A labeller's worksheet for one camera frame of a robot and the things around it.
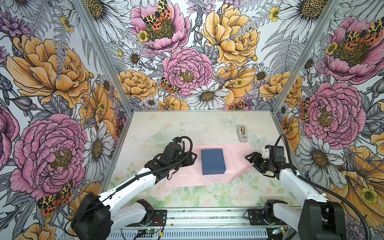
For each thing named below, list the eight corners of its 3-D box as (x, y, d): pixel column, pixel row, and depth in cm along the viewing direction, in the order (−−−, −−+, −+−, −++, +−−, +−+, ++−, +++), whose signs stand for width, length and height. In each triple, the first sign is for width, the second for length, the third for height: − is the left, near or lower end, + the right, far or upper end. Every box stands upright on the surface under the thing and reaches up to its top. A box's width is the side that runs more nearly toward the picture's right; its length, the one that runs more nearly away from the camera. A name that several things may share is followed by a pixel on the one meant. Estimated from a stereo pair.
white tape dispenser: (238, 142, 106) (240, 137, 102) (236, 129, 113) (237, 124, 109) (247, 142, 106) (249, 137, 102) (243, 129, 114) (245, 124, 109)
